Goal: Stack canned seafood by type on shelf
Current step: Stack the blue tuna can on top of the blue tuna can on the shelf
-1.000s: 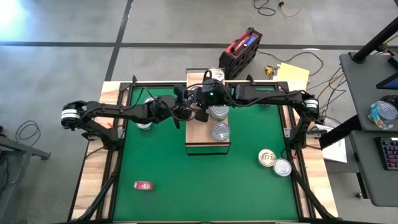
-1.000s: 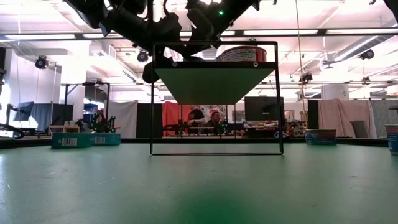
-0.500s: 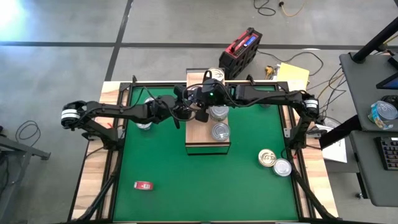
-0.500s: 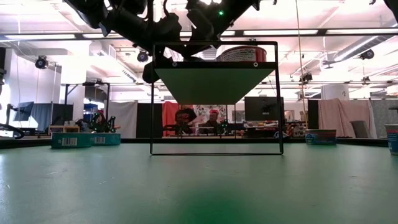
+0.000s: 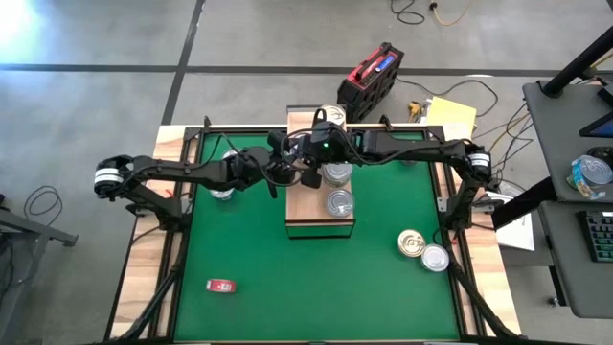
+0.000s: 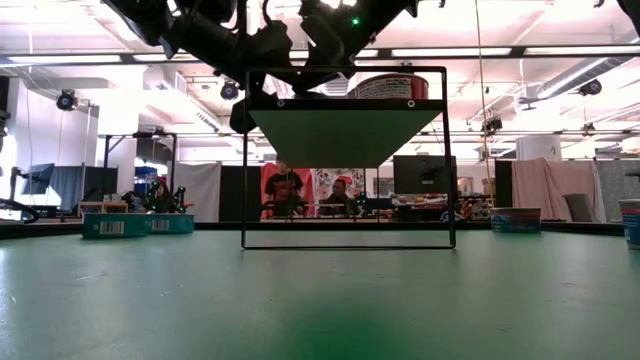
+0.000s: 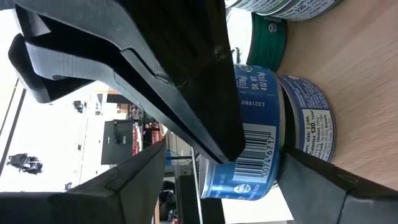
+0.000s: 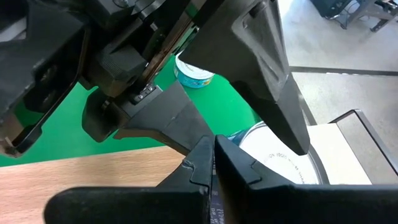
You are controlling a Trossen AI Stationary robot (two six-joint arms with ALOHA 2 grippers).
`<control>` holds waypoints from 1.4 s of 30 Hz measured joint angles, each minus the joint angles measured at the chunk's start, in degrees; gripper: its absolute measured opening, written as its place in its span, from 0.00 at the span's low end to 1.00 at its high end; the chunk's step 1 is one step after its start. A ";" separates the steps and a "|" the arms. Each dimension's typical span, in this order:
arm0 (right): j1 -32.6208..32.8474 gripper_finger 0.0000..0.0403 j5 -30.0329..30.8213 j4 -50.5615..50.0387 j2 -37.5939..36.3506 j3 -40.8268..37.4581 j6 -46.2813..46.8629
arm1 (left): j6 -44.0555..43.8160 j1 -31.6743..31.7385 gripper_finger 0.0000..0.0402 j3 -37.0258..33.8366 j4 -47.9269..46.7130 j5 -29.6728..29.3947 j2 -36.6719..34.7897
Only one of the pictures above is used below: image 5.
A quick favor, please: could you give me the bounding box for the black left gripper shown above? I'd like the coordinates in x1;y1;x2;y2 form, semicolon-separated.
258;129;301;200

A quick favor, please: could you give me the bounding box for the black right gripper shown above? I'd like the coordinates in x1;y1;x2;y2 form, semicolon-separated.
299;122;358;189

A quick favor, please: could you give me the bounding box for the red-label seafood can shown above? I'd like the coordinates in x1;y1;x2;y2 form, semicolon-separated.
205;279;238;294

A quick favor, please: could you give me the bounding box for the red and black tool case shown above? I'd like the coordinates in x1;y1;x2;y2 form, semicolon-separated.
336;41;406;124

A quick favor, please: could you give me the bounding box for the yellow power plug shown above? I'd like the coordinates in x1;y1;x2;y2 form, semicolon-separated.
406;100;427;121

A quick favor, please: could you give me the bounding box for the yellow paper pad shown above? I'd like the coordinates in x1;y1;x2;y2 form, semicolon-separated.
424;95;478;133

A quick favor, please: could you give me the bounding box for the green table mat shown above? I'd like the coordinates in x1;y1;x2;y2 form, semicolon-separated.
174;132;462;342

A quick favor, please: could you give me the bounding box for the black desk support bar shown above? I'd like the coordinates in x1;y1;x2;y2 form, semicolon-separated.
491;175;552;231

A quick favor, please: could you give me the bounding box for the white paper sheet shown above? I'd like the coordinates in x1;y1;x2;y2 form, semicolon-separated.
495;213;536;253

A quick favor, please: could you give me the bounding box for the grey desk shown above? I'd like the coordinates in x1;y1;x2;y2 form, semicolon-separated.
521;80;613;202
538;199;613;320

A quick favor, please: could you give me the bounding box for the black metal stand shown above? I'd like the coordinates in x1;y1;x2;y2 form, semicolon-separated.
0;194;79;345

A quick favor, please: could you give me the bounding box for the black monitor pole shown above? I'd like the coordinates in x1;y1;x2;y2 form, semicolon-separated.
542;26;613;99

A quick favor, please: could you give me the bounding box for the colourful-label can with silver lid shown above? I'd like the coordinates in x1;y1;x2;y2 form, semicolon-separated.
566;153;613;201

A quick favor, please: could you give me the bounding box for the black tablet screen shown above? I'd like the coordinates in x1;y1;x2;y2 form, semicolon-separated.
578;110;613;140

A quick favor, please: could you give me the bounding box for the black keyboard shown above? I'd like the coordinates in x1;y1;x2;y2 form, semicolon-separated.
580;209;613;264

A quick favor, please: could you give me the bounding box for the wooden shelf with black frame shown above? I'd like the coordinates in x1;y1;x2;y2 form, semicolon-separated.
285;104;356;240

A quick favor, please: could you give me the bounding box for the black table frame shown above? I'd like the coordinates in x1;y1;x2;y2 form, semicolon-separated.
170;114;480;344

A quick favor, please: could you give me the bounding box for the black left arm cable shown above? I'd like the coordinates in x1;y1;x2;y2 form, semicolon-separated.
210;132;248;164

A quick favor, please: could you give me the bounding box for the black floor cable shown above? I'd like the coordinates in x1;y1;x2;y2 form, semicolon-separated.
390;0;426;26
396;76;499;119
23;185;63;222

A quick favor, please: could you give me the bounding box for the yellow floor cable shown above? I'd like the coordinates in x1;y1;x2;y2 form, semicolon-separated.
429;0;473;28

